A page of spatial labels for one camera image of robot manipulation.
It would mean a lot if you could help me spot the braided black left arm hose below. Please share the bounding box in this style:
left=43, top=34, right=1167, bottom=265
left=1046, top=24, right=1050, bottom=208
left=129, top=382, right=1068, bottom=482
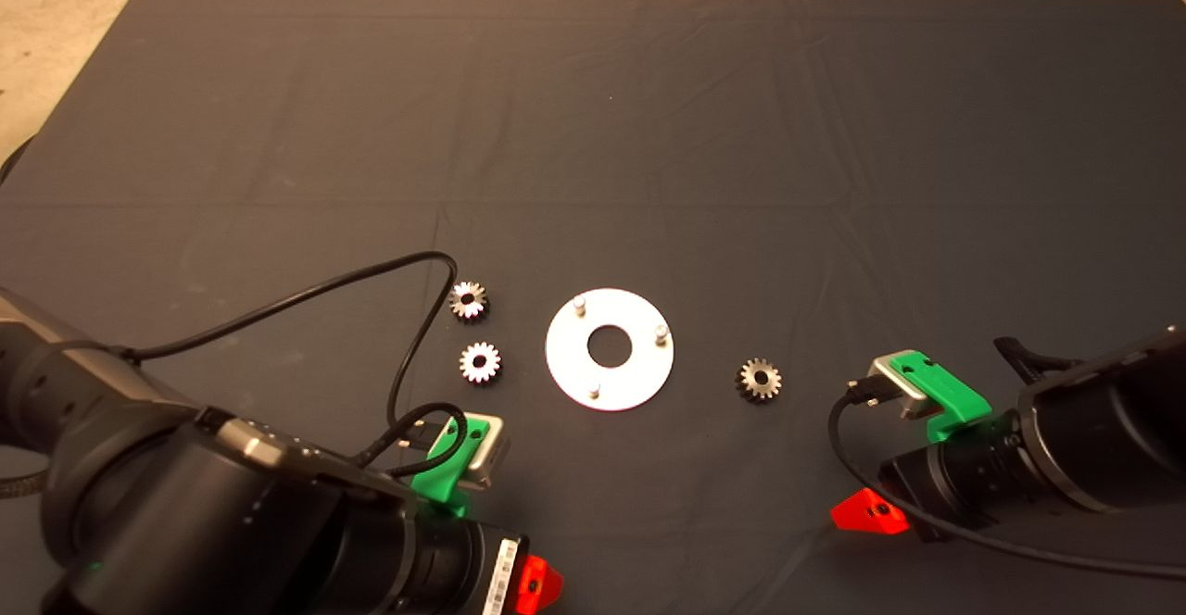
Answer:
left=0, top=467, right=52, bottom=503

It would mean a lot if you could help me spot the white round base plate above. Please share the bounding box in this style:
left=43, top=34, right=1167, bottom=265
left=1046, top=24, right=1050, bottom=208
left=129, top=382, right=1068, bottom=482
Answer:
left=545, top=287, right=675, bottom=412

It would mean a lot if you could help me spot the braided black gripper cable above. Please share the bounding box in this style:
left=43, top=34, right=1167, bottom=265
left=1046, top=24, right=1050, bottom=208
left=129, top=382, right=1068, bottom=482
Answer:
left=357, top=402, right=469, bottom=479
left=993, top=335, right=1066, bottom=384

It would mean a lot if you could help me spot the small steel planetary gear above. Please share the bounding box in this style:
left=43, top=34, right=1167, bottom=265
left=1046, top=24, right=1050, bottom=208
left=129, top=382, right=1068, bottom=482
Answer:
left=736, top=358, right=783, bottom=404
left=459, top=341, right=503, bottom=385
left=448, top=281, right=491, bottom=323

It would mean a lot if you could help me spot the green left camera mount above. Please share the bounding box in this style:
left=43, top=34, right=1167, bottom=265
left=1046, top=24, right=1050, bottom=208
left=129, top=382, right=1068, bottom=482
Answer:
left=408, top=416, right=490, bottom=516

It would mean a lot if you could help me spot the dark grey table cloth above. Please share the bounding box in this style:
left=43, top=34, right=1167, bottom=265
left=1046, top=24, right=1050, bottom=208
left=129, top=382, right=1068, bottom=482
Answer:
left=0, top=0, right=1186, bottom=615

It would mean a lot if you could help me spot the braided black right gripper cable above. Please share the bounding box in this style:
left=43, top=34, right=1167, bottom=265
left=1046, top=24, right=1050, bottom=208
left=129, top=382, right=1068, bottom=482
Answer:
left=993, top=335, right=1066, bottom=384

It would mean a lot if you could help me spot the smooth black left camera cable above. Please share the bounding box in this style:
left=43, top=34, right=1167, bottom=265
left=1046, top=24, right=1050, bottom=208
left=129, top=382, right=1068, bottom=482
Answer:
left=120, top=251, right=460, bottom=445

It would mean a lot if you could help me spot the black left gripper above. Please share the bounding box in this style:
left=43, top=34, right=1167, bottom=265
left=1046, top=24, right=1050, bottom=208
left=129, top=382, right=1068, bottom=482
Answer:
left=398, top=502, right=564, bottom=615

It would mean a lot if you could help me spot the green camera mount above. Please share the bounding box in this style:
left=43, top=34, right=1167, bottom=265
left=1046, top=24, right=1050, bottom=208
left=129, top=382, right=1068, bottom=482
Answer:
left=888, top=349, right=992, bottom=443
left=408, top=416, right=490, bottom=516

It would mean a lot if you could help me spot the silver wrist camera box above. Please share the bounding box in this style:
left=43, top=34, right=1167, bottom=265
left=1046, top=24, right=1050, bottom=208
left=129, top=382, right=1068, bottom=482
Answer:
left=866, top=353, right=932, bottom=420
left=461, top=411, right=511, bottom=492

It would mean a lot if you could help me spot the braided black left gripper cable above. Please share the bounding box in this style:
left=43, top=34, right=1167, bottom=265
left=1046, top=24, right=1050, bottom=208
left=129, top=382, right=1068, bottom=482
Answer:
left=357, top=402, right=469, bottom=479

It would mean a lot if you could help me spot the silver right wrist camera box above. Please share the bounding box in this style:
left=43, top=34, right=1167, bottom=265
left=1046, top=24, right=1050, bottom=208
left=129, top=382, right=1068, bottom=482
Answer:
left=866, top=353, right=932, bottom=420

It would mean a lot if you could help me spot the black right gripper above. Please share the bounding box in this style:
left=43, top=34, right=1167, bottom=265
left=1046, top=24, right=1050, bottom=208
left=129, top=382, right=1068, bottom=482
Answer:
left=830, top=411, right=1029, bottom=542

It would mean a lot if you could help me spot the green right camera mount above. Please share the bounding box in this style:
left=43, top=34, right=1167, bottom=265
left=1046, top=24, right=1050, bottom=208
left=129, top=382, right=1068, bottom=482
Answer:
left=888, top=349, right=992, bottom=443

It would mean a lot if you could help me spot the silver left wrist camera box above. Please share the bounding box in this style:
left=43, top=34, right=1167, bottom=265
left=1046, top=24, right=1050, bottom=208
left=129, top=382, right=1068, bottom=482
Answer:
left=461, top=411, right=511, bottom=492

